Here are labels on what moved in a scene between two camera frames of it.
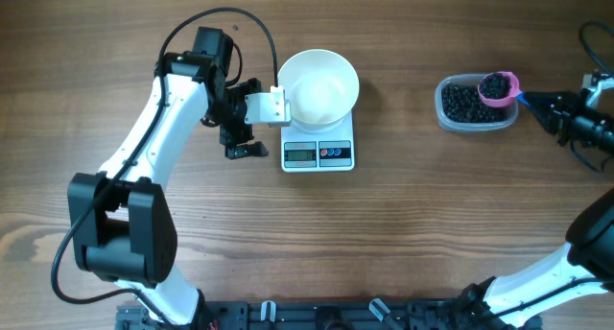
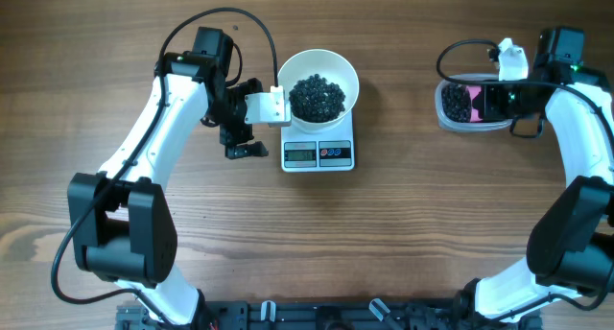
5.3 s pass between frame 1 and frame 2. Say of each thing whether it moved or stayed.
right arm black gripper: moved
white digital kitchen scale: stayed
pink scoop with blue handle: moved
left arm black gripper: stayed
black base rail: stayed
